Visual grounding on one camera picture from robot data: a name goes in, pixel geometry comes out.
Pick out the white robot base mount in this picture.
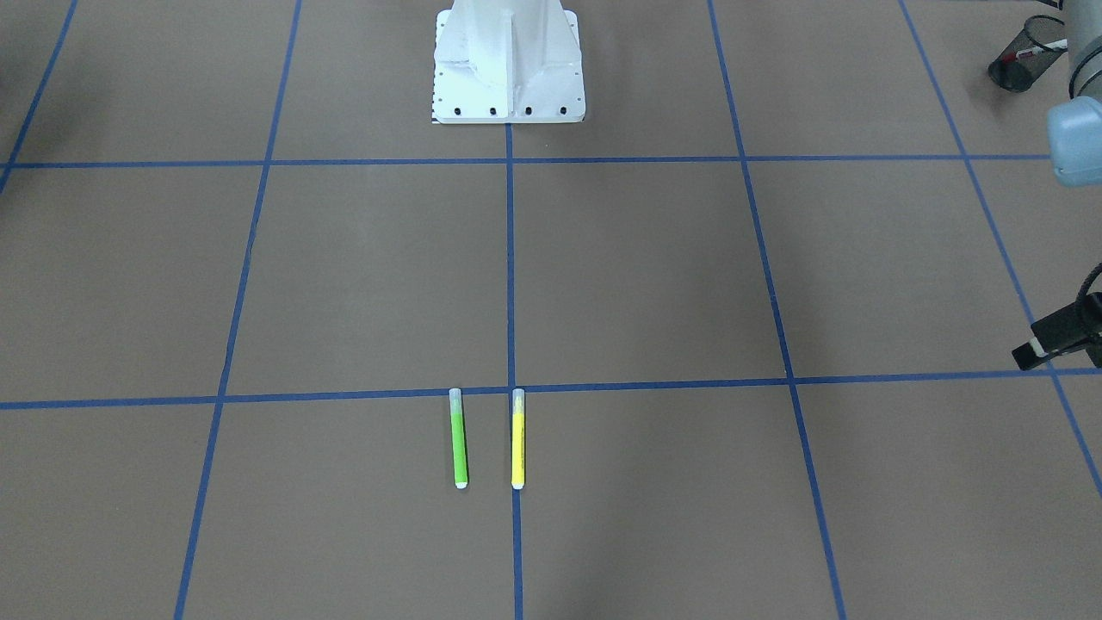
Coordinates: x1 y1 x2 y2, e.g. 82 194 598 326
430 1 587 126

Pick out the yellow highlighter pen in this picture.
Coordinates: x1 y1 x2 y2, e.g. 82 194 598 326
509 388 526 491

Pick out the green highlighter pen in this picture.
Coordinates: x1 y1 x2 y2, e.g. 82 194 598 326
449 387 469 490

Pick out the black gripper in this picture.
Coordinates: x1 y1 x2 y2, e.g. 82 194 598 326
1012 293 1101 370

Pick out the red white marker pen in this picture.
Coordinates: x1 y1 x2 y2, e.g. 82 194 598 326
1007 39 1069 62

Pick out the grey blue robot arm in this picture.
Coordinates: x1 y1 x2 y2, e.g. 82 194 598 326
988 1 1101 370

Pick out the black mesh pen holder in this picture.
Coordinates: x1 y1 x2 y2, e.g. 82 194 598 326
987 15 1068 94

